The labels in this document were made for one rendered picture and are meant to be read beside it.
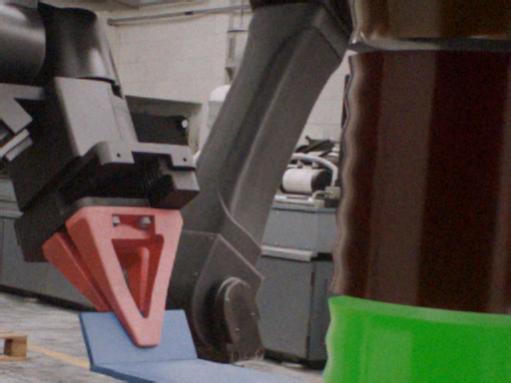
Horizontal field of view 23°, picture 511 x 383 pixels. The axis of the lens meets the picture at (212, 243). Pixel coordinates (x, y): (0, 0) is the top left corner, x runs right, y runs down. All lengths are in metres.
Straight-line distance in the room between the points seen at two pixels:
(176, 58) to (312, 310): 5.21
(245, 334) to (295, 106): 0.17
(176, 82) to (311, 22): 11.20
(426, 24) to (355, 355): 0.05
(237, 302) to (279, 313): 6.75
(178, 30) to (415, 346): 12.01
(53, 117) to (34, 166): 0.03
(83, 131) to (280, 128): 0.23
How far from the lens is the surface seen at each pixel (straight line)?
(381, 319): 0.17
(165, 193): 0.69
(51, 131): 0.70
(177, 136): 9.80
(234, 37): 9.03
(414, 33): 0.17
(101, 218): 0.67
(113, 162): 0.66
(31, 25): 0.71
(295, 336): 7.46
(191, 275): 0.82
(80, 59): 0.73
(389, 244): 0.17
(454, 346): 0.17
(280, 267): 7.56
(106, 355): 0.67
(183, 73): 12.01
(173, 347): 0.69
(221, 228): 0.83
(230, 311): 0.82
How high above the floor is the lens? 1.10
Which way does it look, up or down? 3 degrees down
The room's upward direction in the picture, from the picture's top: 4 degrees clockwise
